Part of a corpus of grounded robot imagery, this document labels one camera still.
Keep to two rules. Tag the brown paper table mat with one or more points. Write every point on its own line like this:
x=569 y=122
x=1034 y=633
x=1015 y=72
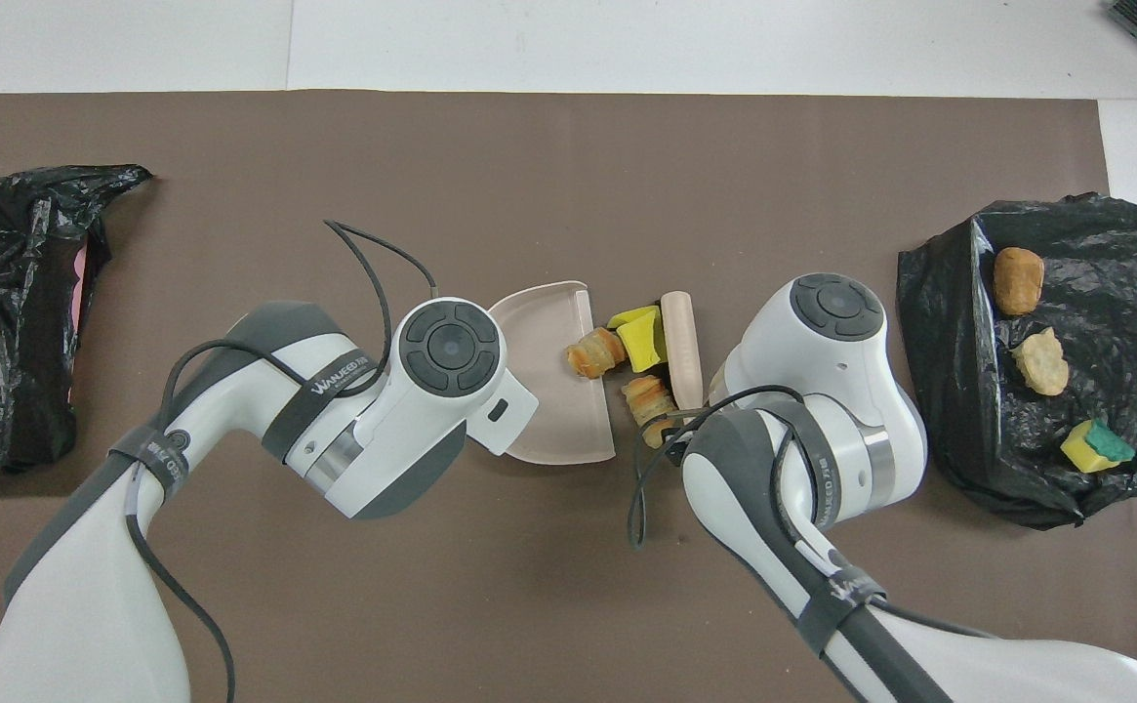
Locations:
x=529 y=146

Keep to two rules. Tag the beige hand brush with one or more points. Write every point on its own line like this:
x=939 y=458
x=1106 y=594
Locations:
x=682 y=342

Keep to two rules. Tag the striped orange croissant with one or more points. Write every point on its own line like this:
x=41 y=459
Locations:
x=646 y=400
x=595 y=353

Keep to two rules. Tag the beige plastic dustpan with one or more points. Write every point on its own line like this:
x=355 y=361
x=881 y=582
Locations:
x=548 y=391

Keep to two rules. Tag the yellow sponge with green pad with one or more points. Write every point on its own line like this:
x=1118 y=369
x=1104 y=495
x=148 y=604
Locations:
x=1095 y=447

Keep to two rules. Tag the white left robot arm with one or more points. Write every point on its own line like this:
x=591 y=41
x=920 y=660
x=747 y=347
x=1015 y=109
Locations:
x=383 y=430

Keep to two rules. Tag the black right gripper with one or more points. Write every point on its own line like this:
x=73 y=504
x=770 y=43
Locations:
x=677 y=432

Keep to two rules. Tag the black bagged bin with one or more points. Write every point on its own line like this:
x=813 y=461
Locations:
x=1115 y=322

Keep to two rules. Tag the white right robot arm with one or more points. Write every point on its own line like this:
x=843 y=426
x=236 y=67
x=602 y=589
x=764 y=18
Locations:
x=822 y=391

